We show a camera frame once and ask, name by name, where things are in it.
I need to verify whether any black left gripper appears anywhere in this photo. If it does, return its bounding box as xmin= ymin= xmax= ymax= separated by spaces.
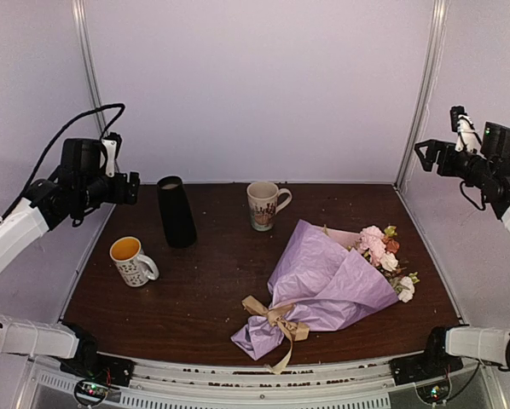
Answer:
xmin=78 ymin=170 xmax=140 ymax=210

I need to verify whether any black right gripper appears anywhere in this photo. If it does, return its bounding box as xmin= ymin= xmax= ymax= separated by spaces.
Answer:
xmin=414 ymin=138 xmax=494 ymax=187

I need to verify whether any purple flower bouquet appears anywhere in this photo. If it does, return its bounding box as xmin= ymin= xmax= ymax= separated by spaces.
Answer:
xmin=231 ymin=221 xmax=419 ymax=360

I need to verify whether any beige satin ribbon bow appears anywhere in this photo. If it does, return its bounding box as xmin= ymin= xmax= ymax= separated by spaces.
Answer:
xmin=241 ymin=296 xmax=310 ymax=375

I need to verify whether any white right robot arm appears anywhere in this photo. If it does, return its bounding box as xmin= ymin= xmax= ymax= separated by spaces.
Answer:
xmin=414 ymin=122 xmax=510 ymax=377

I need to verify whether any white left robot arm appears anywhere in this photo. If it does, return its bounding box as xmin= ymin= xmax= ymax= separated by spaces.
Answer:
xmin=0 ymin=132 xmax=140 ymax=378

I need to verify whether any black tall vase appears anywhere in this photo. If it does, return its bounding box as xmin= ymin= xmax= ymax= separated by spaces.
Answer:
xmin=157 ymin=176 xmax=197 ymax=249

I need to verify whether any floral mug yellow inside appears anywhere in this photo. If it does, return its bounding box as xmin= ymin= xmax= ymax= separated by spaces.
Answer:
xmin=109 ymin=236 xmax=159 ymax=288

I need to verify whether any cream printed mug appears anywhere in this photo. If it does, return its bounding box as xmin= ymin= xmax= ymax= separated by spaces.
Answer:
xmin=246 ymin=181 xmax=293 ymax=232

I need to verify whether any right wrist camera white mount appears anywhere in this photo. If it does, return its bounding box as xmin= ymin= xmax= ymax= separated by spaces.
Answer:
xmin=449 ymin=106 xmax=482 ymax=153

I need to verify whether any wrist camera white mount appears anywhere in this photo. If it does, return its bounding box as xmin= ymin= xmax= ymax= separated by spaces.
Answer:
xmin=449 ymin=106 xmax=482 ymax=153
xmin=100 ymin=132 xmax=122 ymax=178

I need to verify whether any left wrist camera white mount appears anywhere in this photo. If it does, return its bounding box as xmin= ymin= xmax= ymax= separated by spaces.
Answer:
xmin=100 ymin=132 xmax=122 ymax=178

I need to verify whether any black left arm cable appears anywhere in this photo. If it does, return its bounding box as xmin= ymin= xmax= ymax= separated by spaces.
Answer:
xmin=0 ymin=102 xmax=126 ymax=222

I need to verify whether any right aluminium frame post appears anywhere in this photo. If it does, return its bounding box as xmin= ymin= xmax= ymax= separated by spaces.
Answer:
xmin=395 ymin=0 xmax=450 ymax=193

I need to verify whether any aluminium frame post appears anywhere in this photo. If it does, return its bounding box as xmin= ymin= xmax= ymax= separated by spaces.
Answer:
xmin=71 ymin=0 xmax=107 ymax=141
xmin=395 ymin=0 xmax=450 ymax=193

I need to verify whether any left aluminium frame post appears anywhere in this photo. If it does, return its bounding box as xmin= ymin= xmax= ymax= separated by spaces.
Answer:
xmin=71 ymin=0 xmax=107 ymax=141

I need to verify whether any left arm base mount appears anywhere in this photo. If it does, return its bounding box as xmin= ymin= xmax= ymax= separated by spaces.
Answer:
xmin=56 ymin=322 xmax=135 ymax=408

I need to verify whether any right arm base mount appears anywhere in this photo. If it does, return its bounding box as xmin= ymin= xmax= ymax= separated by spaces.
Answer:
xmin=390 ymin=326 xmax=463 ymax=406

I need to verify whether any white vented front rail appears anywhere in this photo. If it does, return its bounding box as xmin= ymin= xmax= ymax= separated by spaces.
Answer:
xmin=24 ymin=357 xmax=495 ymax=409

